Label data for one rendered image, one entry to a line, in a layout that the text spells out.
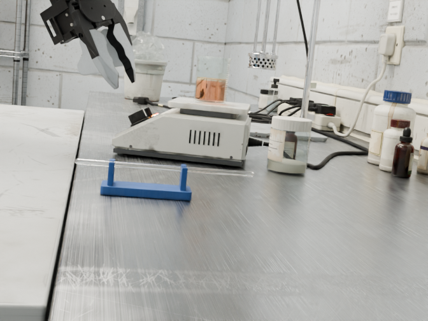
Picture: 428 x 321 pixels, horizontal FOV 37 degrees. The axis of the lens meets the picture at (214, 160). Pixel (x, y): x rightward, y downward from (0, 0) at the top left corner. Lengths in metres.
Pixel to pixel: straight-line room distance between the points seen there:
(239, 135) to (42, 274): 0.53
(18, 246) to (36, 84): 2.95
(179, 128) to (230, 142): 0.08
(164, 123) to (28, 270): 0.52
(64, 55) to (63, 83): 0.15
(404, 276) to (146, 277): 0.21
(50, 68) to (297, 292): 3.04
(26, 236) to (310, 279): 0.23
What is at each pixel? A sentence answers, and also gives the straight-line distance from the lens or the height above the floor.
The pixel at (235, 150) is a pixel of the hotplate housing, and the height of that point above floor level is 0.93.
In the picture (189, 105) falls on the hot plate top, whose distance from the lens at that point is 0.95.
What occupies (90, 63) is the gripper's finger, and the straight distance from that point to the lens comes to 0.99.
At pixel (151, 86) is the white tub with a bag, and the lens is 2.03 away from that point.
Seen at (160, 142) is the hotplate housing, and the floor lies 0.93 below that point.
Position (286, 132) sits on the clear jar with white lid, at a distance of 0.94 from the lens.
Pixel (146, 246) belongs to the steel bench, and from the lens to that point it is 0.54.
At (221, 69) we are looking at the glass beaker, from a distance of 0.97.
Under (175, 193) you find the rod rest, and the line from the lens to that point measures 0.71.
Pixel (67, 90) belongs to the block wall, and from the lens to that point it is 3.45.
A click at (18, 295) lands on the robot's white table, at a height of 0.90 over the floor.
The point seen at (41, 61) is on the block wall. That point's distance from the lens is 3.45.
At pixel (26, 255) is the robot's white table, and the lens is 0.51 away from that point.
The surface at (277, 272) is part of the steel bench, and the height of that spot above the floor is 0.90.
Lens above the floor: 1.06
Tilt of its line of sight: 9 degrees down
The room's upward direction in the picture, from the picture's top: 6 degrees clockwise
